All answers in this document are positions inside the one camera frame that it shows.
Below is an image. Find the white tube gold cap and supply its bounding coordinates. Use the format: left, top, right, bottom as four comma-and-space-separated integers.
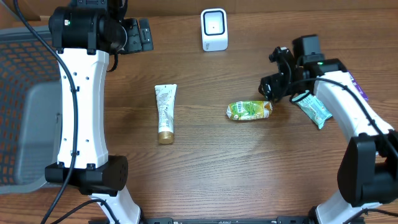
155, 84, 177, 144

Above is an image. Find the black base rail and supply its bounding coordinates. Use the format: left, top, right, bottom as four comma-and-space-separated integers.
88, 216, 366, 224

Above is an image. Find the green yellow drink pouch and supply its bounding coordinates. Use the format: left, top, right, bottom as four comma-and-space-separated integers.
226, 101, 273, 121

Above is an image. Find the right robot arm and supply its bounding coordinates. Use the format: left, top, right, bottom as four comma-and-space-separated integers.
259, 35, 397, 223

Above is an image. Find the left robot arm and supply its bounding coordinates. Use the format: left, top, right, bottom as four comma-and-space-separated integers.
45, 1, 153, 223

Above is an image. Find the teal wipes packet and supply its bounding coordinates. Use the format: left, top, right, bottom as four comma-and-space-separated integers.
292, 91, 332, 129

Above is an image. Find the purple pad package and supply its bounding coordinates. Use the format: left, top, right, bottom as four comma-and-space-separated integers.
349, 73, 369, 101

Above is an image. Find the grey plastic basket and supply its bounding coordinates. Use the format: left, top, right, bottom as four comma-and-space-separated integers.
1, 27, 62, 194

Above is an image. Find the white barcode scanner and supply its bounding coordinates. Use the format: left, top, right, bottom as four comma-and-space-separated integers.
200, 8, 228, 52

